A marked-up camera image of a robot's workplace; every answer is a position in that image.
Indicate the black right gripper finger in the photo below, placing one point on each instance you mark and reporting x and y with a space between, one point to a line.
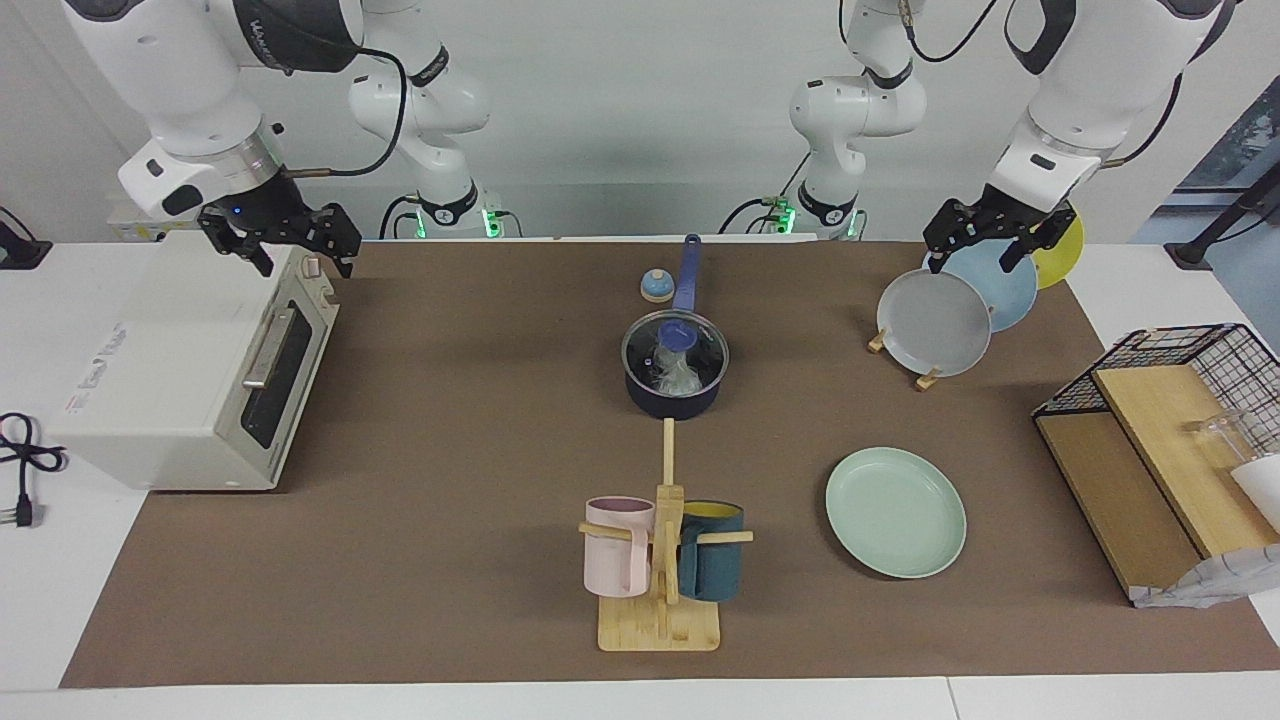
252 255
335 235

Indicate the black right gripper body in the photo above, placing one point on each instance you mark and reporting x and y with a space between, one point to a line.
250 212

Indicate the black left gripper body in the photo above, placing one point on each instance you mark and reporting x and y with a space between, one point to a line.
1015 215

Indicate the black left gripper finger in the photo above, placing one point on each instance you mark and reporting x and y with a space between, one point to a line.
1018 250
940 235

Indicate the glass lid blue knob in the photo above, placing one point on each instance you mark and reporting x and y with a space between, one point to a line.
678 332

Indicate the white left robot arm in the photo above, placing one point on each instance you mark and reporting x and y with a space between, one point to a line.
1090 70

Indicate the light blue plate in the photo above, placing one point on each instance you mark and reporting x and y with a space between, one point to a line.
1005 285

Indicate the yellow plate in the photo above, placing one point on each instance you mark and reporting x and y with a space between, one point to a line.
1060 258

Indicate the grey plate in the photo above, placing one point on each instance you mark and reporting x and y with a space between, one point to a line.
935 322

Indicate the wooden plate rack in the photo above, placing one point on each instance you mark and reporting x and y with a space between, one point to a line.
928 380

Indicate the green plate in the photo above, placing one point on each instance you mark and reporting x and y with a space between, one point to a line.
895 512

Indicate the white toaster oven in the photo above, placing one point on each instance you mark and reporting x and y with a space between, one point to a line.
160 370

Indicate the black table clamp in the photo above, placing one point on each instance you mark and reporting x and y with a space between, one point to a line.
1215 225
20 250

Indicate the clear glass cup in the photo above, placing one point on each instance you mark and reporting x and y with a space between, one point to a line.
1225 435

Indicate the dark blue saucepan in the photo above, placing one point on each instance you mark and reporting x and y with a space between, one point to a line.
675 402

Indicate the white cup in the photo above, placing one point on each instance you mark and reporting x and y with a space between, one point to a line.
1262 490

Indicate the brown table mat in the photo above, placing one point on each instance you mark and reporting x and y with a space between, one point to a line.
450 560

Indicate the grey patterned cloth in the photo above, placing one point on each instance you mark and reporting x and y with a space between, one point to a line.
1210 585

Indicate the dark teal mug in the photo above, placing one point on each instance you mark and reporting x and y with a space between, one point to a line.
712 560

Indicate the pink mug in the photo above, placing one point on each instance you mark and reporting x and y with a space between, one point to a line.
612 555

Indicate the wooden mug tree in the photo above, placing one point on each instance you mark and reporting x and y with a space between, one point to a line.
660 625

